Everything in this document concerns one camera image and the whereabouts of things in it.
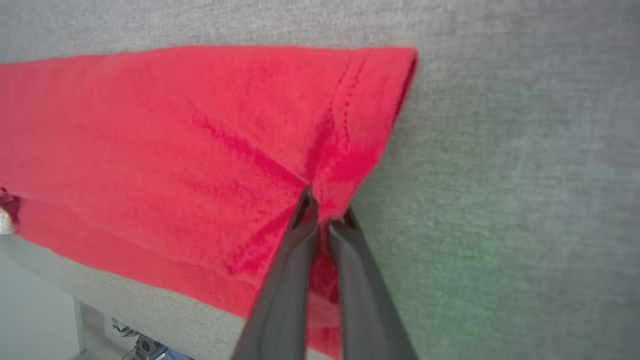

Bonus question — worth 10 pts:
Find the thin coiled cable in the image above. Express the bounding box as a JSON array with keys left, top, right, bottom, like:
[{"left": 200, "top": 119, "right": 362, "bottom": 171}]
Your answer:
[{"left": 111, "top": 319, "right": 138, "bottom": 340}]

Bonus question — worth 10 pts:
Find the red white basketball jersey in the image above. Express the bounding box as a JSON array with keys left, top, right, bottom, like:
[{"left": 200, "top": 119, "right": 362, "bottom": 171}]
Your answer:
[{"left": 0, "top": 45, "right": 419, "bottom": 360}]

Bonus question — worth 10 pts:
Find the grey power strip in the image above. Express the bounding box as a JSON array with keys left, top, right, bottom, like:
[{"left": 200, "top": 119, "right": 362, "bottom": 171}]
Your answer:
[{"left": 133, "top": 335, "right": 168, "bottom": 360}]

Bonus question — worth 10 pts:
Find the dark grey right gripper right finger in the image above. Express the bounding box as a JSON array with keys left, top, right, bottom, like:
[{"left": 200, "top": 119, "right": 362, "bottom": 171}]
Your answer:
[{"left": 327, "top": 206, "right": 419, "bottom": 360}]

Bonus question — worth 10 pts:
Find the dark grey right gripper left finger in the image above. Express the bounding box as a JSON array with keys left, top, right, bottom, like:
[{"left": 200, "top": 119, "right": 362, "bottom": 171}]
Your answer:
[{"left": 230, "top": 185, "right": 320, "bottom": 360}]

